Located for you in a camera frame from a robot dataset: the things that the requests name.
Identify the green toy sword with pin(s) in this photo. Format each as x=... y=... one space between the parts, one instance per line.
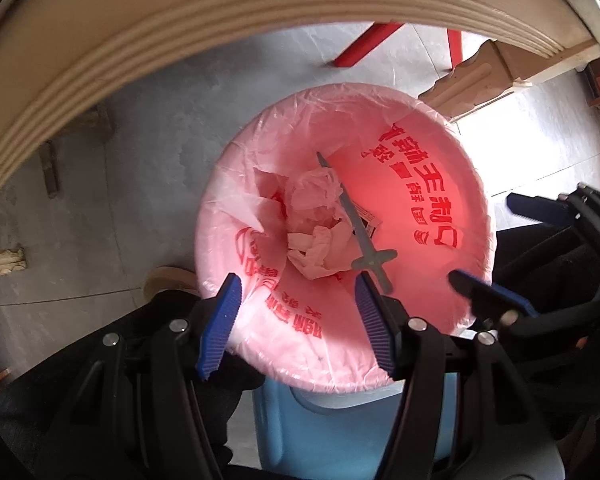
x=371 y=259

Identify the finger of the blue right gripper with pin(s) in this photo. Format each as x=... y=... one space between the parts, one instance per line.
x=489 y=300
x=541 y=209

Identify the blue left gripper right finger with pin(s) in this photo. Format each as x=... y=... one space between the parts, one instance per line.
x=383 y=318

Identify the blue plastic container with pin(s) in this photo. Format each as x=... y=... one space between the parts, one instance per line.
x=310 y=435

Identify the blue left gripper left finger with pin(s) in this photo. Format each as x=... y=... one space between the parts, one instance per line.
x=216 y=333

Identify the red plastic stool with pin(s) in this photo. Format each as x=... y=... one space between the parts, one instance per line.
x=440 y=47

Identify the white tissue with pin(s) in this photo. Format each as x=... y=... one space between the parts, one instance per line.
x=320 y=241

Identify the clear plastic bag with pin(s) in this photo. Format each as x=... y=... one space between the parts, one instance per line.
x=246 y=195

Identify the pink lined trash bin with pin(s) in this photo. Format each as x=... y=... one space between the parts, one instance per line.
x=416 y=191

